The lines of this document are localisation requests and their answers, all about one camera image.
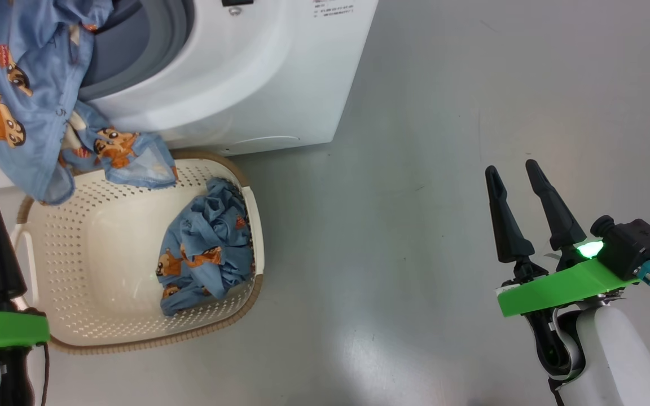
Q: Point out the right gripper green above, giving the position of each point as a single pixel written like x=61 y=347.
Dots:
x=562 y=287

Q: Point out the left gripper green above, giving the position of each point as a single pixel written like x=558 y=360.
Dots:
x=3 y=330

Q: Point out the blue cartoon garment cream collar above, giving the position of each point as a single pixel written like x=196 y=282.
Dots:
x=31 y=124

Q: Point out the blue cartoon print garment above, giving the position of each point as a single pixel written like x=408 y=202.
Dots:
x=212 y=248

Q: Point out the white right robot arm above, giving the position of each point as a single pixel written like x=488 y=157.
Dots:
x=618 y=361

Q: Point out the grey rubber door gasket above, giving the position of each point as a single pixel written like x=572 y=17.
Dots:
x=150 y=51

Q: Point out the white front-load washing machine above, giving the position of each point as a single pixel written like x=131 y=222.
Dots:
x=246 y=84

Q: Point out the black door lock socket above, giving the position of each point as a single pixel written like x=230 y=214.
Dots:
x=237 y=2

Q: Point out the cream perforated laundry basket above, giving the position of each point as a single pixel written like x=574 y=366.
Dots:
x=110 y=242

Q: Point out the round filter hatch cover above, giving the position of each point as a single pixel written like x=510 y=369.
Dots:
x=268 y=142

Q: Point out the small printed text label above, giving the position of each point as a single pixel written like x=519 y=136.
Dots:
x=333 y=7

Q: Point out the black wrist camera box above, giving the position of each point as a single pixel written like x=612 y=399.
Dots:
x=632 y=245

